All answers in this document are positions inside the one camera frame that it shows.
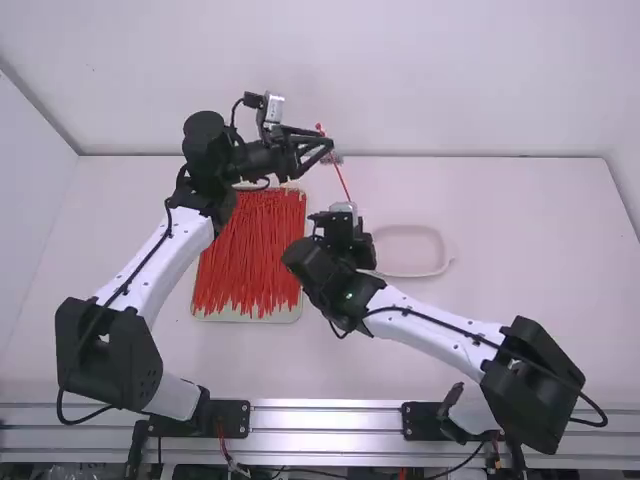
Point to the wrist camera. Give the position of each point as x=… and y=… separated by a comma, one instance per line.
x=345, y=207
x=274, y=107

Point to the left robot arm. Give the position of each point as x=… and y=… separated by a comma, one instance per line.
x=150, y=250

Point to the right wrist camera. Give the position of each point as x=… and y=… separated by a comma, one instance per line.
x=345, y=207

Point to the pale tray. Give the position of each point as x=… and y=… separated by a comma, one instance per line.
x=250, y=320

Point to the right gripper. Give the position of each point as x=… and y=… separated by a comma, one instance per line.
x=362, y=250

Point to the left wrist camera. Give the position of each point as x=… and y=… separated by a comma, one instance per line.
x=274, y=107

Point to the silver rails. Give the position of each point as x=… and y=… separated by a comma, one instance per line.
x=325, y=425

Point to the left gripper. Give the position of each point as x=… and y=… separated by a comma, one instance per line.
x=280, y=157

